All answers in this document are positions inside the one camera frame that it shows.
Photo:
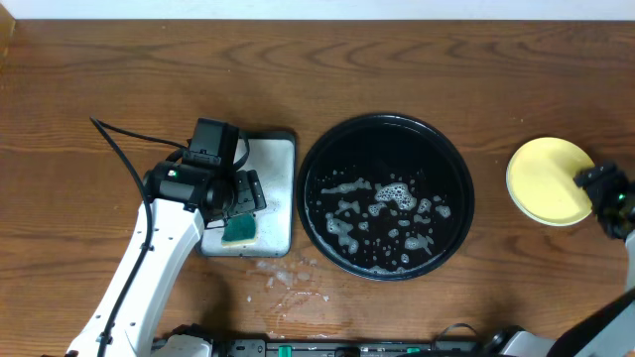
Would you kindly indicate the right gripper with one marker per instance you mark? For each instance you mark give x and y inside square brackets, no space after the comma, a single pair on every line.
[601,180]

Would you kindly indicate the yellow plate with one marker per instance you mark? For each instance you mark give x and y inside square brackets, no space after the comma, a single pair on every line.
[540,181]

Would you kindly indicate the black rectangular soapy tray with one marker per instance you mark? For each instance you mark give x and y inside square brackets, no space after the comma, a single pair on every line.
[273,157]

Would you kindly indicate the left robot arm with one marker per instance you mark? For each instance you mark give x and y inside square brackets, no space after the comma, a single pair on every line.
[199,187]

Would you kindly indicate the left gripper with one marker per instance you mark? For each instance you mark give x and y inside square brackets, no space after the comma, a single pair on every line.
[250,192]

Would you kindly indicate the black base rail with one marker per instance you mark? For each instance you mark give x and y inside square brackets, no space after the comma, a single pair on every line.
[194,340]

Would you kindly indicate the black round tray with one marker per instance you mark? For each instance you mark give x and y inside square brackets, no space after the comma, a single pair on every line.
[385,196]

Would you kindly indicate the green yellow sponge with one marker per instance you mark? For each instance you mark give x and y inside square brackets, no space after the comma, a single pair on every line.
[240,230]

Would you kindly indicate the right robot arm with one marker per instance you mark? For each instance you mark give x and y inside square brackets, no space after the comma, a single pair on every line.
[610,330]

